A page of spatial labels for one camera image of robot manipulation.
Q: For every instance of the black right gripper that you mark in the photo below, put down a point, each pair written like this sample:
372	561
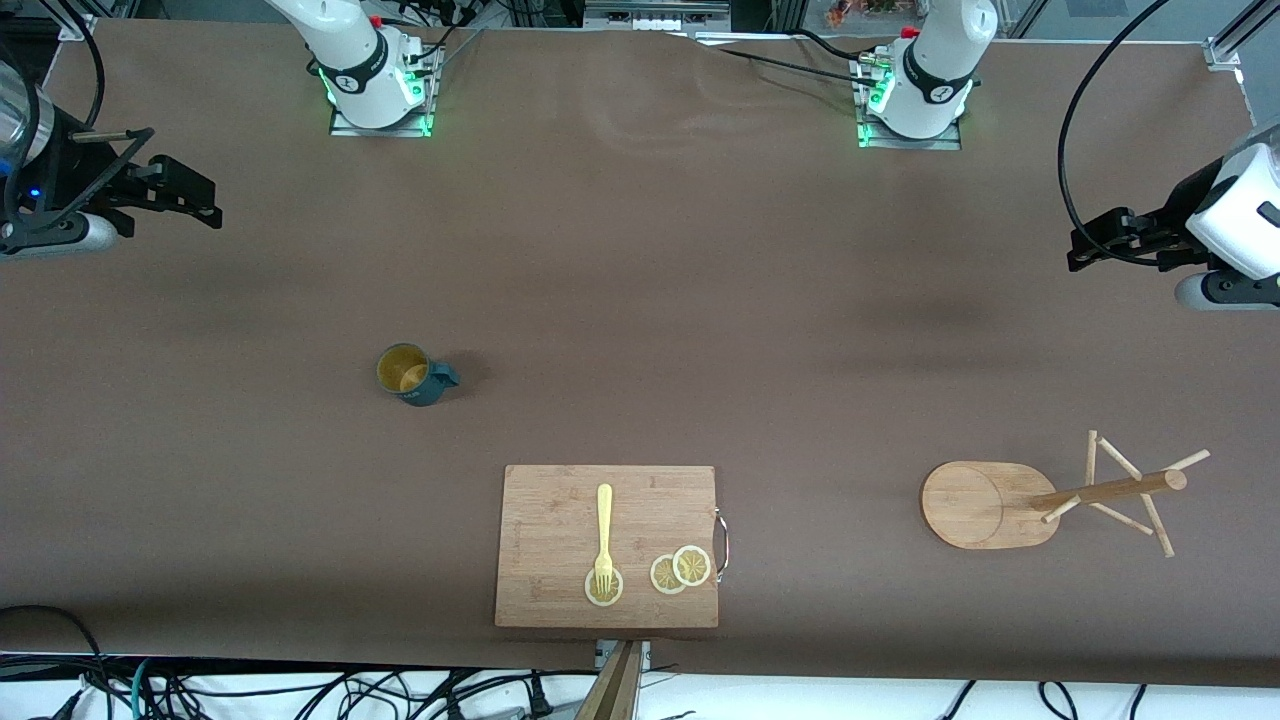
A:
72	172

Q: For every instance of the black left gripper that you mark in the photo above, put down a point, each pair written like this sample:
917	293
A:
1166	231

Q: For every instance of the teal mug yellow inside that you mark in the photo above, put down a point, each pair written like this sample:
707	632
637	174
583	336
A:
425	390

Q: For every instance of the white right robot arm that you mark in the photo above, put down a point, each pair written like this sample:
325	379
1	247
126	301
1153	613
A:
350	50

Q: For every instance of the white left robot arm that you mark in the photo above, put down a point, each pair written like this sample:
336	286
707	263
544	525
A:
935	60

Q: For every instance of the wooden mug rack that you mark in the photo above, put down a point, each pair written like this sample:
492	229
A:
970	505

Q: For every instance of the bamboo cutting board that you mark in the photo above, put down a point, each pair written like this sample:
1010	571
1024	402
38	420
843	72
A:
550	520

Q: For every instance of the grey power strip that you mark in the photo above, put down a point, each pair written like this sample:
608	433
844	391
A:
655	18

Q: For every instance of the yellow plastic fork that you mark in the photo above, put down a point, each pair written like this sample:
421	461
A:
604	520

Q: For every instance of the lemon slice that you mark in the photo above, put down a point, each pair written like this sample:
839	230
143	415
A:
661	577
616	592
692	565

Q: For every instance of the black power plug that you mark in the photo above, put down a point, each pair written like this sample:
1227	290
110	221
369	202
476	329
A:
540	700

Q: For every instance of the wooden pole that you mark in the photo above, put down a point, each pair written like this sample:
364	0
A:
615	695

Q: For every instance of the aluminium frame profile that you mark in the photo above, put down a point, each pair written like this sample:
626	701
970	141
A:
75	25

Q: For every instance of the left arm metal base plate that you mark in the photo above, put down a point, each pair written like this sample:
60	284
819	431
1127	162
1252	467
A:
930	144

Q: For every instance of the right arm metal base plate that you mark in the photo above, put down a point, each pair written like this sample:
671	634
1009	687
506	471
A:
385	131

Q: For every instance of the aluminium corner bracket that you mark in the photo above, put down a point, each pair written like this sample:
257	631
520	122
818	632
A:
1222	55

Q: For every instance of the metal clamp bracket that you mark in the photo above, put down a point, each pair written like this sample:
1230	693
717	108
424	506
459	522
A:
603	652

